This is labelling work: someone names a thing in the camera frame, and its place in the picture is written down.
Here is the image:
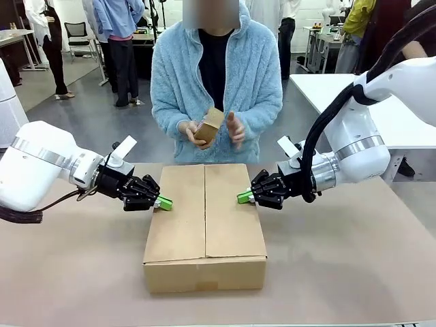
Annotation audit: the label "grey workbench with tools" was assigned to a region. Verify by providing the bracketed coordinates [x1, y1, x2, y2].
[302, 25, 343, 74]

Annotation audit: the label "person's right hand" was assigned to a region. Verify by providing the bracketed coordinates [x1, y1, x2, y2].
[176, 121, 214, 151]

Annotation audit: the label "person's right forearm blue sleeve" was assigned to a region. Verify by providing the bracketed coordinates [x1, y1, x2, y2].
[151, 98, 192, 138]

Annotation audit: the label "person in dark maroon clothes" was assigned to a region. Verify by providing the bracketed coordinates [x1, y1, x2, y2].
[357, 0, 414, 74]

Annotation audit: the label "brown cardboard shipping box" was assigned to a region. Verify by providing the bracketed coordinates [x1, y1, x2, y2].
[142, 163, 268, 294]

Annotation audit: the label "person's left hand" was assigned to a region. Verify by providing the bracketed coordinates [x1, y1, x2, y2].
[224, 110, 246, 151]

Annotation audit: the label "person in blue fleece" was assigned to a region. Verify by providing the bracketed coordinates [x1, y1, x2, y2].
[150, 0, 283, 164]

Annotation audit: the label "white side table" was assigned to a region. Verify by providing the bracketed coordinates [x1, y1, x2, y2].
[289, 73, 436, 151]

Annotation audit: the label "person's left forearm blue sleeve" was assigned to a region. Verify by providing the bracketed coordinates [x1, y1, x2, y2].
[234, 97, 283, 141]

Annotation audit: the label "person in blue shirt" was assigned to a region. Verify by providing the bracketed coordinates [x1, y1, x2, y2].
[90, 0, 146, 108]

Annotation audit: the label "person white top black trousers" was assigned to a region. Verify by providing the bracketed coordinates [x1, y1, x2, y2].
[23, 0, 76, 102]

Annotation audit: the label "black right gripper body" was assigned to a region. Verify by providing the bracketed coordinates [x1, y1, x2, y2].
[277, 159, 309, 202]

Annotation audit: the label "dark left arm cable bundle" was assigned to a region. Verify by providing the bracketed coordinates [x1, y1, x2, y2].
[0, 189, 100, 224]

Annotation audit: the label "person in yellow jacket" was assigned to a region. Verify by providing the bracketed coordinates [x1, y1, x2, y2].
[335, 0, 377, 74]

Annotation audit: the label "brown packing tape roll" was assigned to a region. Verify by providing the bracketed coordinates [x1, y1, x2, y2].
[193, 107, 225, 146]

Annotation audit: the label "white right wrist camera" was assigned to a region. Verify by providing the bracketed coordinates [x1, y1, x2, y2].
[277, 135, 300, 159]

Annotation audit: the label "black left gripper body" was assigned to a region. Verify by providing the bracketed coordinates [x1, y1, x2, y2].
[97, 159, 137, 202]

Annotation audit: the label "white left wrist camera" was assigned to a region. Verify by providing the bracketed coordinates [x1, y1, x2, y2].
[112, 135, 138, 161]

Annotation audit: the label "person white shirt dark trousers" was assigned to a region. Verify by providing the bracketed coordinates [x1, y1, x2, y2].
[277, 0, 303, 81]

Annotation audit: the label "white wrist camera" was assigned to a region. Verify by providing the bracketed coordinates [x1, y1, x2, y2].
[277, 135, 300, 159]
[112, 135, 138, 161]

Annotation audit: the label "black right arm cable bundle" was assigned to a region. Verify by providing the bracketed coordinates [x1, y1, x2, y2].
[299, 0, 436, 204]

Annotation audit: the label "black tripod stand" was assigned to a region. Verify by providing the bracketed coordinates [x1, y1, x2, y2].
[146, 0, 168, 39]

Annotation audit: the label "grey background table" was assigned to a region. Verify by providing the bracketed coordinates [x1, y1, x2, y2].
[0, 29, 50, 73]

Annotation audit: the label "black mesh office chair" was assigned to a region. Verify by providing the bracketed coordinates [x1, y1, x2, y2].
[63, 22, 98, 64]

